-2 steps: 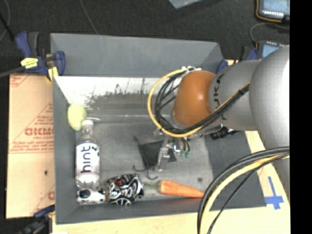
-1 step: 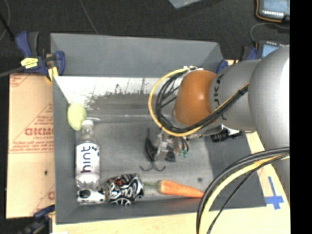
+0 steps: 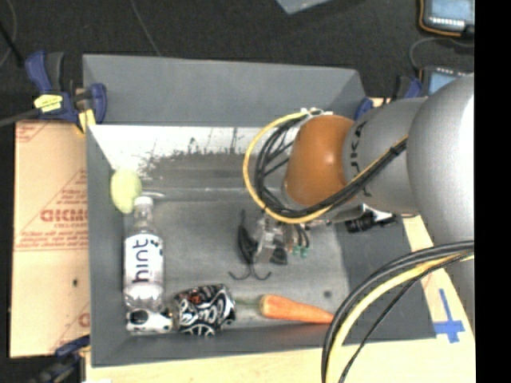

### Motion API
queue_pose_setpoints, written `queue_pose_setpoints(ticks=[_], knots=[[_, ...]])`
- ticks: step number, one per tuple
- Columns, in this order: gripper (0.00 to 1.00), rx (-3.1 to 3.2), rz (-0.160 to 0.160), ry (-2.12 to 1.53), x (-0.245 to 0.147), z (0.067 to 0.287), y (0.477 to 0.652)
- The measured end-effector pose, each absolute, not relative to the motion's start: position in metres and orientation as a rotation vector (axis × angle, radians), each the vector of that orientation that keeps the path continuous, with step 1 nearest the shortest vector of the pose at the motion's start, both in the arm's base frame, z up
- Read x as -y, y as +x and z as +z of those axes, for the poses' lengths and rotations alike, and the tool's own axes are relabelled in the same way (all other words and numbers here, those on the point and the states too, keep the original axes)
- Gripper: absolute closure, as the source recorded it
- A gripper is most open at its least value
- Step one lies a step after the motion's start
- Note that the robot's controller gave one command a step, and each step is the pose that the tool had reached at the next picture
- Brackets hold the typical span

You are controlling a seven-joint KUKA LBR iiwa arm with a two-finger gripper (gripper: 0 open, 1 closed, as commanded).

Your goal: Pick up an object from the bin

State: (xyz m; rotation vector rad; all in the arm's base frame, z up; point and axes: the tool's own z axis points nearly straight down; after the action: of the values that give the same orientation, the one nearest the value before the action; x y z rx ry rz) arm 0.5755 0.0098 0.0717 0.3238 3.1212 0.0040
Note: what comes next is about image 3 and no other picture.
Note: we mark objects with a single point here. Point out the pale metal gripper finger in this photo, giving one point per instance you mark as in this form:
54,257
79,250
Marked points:
261,249
274,245

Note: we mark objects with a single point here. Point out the black sunglasses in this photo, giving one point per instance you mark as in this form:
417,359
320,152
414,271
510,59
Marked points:
245,245

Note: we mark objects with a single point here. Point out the grey metal bin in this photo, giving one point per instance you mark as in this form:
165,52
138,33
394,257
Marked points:
207,222

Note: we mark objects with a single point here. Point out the orange toy carrot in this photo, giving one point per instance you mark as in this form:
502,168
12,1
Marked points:
291,309

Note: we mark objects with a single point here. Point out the black crushed can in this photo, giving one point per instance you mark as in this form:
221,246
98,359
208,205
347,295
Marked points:
205,309

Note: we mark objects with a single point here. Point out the clear plastic bottle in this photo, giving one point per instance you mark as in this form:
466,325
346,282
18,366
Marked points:
143,261

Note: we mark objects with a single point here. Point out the black and white toy cow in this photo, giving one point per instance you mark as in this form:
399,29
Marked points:
149,321

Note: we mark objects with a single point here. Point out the pale green fruit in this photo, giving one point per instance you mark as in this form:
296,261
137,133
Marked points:
125,190

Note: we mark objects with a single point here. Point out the brown cardboard board, red print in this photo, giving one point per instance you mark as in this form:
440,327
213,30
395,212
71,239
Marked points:
48,198

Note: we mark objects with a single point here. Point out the black cylinder on white bracket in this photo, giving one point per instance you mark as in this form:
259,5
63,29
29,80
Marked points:
361,224

